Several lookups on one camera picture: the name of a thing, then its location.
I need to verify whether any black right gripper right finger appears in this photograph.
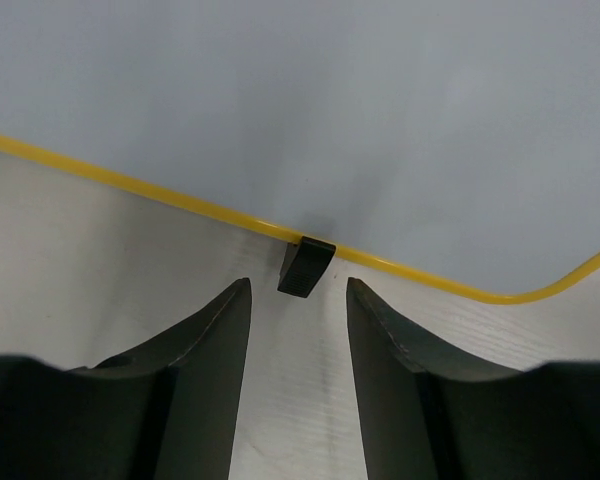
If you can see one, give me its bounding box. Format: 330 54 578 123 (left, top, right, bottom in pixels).
346 278 600 479

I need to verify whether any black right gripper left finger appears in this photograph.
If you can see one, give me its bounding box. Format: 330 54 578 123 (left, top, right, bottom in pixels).
0 278 252 479

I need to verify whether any yellow framed whiteboard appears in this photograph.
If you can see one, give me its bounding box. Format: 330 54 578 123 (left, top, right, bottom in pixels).
0 1 600 304

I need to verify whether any black whiteboard foot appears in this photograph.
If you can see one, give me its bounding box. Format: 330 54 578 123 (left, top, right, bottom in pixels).
277 236 336 298

